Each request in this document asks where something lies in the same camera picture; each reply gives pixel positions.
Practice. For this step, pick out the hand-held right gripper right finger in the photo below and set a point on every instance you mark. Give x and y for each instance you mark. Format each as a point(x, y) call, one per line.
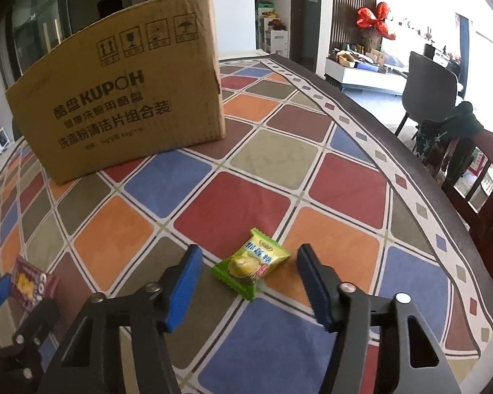
point(314, 287)

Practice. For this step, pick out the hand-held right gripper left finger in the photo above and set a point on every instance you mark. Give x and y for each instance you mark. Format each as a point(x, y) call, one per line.
point(185, 291)

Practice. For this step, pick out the striped biscuit packet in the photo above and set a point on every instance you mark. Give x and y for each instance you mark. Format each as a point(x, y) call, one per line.
point(31, 285)

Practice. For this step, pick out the green yellow candy packet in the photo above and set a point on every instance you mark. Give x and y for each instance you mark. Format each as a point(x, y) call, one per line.
point(250, 264)

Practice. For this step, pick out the brown cardboard box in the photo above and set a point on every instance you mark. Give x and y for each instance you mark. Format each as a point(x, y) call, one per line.
point(119, 102)

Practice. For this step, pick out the colourful checkered tablecloth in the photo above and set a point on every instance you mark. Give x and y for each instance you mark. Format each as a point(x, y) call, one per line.
point(250, 160)

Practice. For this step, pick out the dark wooden chair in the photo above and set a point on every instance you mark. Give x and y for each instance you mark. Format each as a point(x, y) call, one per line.
point(489, 197)

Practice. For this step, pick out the dark clothing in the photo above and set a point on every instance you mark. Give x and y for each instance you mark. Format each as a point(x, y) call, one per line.
point(456, 131)

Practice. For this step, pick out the white low cabinet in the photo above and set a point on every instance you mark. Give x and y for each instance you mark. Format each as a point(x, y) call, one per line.
point(361, 78)

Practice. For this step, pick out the dark grey chair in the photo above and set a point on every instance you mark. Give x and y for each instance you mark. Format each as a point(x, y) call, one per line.
point(431, 86)

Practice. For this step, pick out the white shelf rack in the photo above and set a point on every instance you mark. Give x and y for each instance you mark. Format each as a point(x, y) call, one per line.
point(276, 37)

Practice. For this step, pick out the dark door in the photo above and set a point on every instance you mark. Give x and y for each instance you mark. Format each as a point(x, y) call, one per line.
point(306, 16)

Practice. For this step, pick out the red foil balloon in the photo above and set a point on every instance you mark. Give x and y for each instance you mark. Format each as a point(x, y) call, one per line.
point(374, 18)

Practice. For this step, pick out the glass door cabinet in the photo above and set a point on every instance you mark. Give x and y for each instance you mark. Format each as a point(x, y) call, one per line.
point(37, 16)

